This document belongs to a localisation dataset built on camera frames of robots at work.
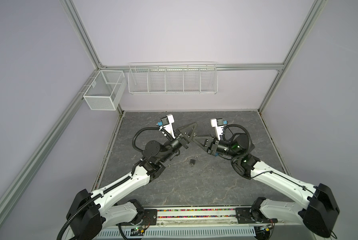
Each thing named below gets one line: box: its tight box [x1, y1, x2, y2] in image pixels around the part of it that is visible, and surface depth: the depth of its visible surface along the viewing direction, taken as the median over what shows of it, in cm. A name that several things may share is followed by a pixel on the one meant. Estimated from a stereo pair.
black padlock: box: [189, 156, 199, 165], surface depth 95 cm
